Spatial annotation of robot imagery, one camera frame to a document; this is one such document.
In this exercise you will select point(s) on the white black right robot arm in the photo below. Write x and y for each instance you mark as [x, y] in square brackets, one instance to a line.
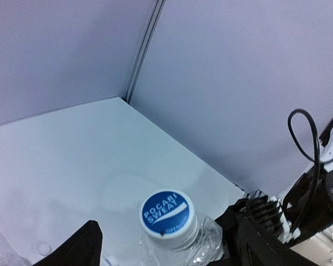
[309, 202]

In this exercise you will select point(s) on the clear plastic bottle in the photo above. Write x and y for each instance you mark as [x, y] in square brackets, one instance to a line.
[7, 255]
[206, 247]

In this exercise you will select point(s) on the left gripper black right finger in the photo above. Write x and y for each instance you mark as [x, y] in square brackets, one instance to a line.
[258, 247]

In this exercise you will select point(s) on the white blue bottle cap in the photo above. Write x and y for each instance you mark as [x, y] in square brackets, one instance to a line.
[168, 219]
[42, 248]

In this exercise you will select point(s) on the aluminium right corner post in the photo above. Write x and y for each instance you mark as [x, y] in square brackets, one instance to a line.
[143, 49]

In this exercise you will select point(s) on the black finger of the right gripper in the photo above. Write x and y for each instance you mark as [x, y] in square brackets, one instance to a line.
[229, 223]

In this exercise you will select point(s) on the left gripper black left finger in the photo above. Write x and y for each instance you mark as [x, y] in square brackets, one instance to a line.
[84, 247]

